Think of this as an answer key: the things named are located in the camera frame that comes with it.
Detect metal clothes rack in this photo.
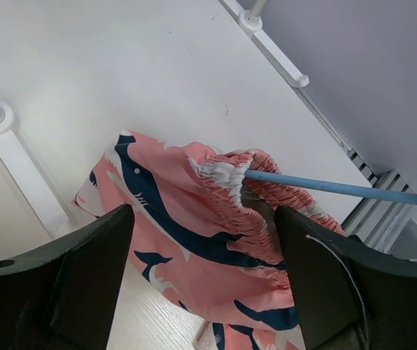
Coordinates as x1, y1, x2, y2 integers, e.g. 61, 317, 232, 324
0, 1, 310, 239

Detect blue wire hanger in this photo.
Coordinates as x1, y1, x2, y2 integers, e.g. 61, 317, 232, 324
245, 169, 417, 206

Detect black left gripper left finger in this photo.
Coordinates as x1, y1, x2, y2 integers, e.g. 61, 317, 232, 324
0, 205, 134, 349

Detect pink shark print shorts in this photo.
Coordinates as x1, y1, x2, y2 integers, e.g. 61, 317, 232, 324
73, 131, 342, 349

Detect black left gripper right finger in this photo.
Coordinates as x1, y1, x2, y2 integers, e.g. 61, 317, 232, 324
274, 206, 417, 349

